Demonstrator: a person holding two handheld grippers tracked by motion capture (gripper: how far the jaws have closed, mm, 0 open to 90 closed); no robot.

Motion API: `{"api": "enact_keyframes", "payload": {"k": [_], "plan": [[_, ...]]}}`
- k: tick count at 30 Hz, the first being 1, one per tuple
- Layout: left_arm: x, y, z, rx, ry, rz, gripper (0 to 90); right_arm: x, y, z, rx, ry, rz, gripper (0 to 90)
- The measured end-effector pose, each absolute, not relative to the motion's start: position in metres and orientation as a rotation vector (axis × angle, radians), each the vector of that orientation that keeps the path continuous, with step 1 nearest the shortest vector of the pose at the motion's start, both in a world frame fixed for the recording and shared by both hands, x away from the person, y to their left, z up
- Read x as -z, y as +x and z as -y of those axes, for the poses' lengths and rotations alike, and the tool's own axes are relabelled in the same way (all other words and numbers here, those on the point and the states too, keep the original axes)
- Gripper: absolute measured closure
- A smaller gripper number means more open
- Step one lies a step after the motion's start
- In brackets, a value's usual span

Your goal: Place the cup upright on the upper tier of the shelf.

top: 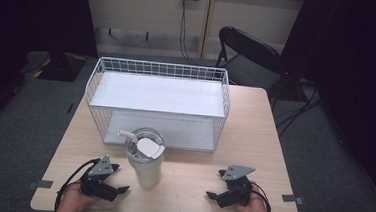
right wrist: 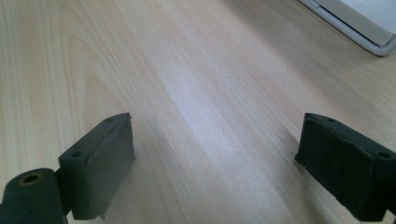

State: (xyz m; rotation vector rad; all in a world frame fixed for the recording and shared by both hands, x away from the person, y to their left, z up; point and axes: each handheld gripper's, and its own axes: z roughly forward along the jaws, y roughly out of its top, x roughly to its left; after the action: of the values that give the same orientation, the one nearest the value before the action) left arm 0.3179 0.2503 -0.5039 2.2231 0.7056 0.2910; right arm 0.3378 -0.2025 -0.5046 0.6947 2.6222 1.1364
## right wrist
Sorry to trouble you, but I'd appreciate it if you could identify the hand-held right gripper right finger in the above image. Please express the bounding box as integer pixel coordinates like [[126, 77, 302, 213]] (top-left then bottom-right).
[[294, 112, 396, 223]]

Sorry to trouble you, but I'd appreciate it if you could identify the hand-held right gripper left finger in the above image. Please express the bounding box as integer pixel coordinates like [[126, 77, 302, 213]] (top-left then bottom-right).
[[57, 112, 136, 221]]

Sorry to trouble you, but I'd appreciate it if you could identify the white tray edge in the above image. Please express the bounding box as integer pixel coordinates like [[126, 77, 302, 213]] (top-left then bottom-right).
[[298, 0, 396, 58]]

